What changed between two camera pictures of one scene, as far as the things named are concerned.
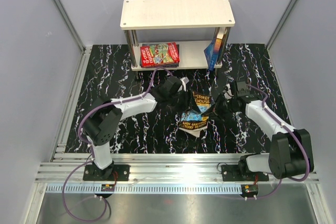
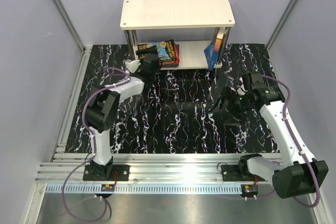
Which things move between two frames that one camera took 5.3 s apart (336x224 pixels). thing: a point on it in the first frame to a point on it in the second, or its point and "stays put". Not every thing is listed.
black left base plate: x=114 y=172 stays put
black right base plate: x=234 y=173 stays put
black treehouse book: x=191 y=121 to x=165 y=49
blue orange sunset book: x=211 y=53 stays put
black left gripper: x=187 y=104 to x=151 y=50
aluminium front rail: x=154 y=167 stays put
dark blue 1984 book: x=144 y=45 to x=169 y=65
